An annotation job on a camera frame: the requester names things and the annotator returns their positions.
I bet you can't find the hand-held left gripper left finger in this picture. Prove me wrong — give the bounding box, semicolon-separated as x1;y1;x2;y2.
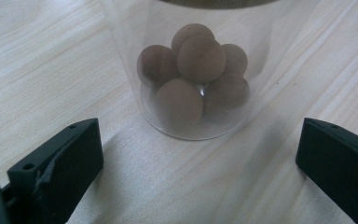
7;118;104;224

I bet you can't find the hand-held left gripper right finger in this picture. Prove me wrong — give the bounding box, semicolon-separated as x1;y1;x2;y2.
295;117;358;224

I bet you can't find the pile of brown balls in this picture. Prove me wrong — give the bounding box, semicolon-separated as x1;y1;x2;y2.
136;22;251;132

